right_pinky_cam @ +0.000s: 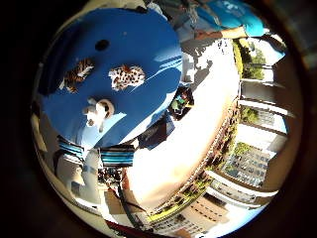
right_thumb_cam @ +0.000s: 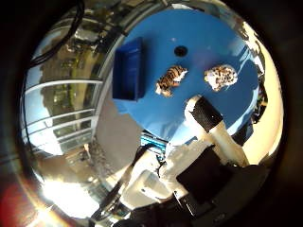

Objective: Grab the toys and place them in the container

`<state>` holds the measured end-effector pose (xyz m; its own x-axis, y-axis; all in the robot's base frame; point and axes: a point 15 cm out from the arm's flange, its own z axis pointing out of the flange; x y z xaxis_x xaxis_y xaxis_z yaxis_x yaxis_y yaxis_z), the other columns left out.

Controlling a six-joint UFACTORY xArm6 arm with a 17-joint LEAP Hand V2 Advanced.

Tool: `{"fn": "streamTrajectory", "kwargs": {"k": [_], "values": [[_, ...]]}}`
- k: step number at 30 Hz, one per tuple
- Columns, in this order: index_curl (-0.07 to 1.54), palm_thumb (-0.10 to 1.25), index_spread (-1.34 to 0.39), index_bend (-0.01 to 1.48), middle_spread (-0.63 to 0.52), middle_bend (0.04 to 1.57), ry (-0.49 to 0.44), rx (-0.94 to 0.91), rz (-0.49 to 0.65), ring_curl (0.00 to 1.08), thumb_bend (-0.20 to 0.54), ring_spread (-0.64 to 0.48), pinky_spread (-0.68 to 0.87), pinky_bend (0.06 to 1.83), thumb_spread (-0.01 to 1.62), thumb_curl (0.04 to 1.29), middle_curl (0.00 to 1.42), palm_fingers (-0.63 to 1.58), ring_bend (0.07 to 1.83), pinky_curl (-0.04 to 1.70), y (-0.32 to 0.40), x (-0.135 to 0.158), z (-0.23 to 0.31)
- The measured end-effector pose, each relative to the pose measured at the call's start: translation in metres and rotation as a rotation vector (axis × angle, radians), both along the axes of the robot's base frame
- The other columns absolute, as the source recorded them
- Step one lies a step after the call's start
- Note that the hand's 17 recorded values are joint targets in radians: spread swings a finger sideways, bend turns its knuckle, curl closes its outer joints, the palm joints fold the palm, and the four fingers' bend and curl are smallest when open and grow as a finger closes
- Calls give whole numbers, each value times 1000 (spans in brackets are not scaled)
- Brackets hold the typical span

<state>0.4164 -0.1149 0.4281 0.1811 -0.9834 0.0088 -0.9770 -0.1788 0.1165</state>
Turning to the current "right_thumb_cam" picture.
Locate white brown-spotted plush toy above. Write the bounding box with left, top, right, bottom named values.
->
left=204, top=63, right=239, bottom=93

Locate dark blue plastic container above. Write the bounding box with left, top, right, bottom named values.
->
left=112, top=37, right=147, bottom=102

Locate striped tiger plush toy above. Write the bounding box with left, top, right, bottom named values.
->
left=154, top=64, right=189, bottom=98

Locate black hand wiring cable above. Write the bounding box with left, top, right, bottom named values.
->
left=91, top=148, right=150, bottom=221

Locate white window frame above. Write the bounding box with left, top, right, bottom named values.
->
left=21, top=79, right=105, bottom=155

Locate black looped cable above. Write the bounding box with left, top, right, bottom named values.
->
left=29, top=0, right=86, bottom=68

